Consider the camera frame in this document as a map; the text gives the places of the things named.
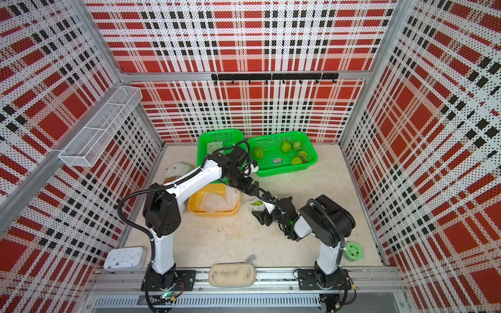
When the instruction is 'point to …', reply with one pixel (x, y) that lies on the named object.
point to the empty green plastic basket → (210, 141)
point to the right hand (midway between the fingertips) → (260, 207)
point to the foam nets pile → (212, 201)
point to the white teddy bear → (177, 169)
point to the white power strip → (126, 259)
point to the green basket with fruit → (282, 154)
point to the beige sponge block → (231, 274)
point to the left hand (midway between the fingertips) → (252, 189)
